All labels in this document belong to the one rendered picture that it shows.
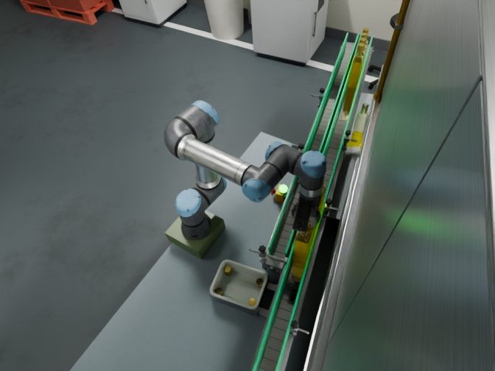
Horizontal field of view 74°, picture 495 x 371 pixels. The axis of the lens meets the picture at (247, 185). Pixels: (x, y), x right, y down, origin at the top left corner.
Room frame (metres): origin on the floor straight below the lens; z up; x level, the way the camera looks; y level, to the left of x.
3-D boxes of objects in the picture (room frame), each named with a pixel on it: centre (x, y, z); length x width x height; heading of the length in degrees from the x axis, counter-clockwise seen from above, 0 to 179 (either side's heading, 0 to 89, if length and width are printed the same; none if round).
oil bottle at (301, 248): (0.60, -0.19, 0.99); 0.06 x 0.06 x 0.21; 63
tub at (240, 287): (0.53, 0.09, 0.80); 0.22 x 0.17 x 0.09; 63
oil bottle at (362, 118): (1.22, -0.62, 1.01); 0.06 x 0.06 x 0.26; 59
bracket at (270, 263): (0.58, -0.07, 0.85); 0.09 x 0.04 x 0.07; 63
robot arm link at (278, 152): (0.68, -0.12, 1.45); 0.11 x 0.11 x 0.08; 47
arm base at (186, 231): (0.85, 0.27, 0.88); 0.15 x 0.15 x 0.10
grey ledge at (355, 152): (1.19, -0.61, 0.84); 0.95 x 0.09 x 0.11; 153
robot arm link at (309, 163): (0.62, -0.20, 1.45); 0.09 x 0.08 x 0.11; 47
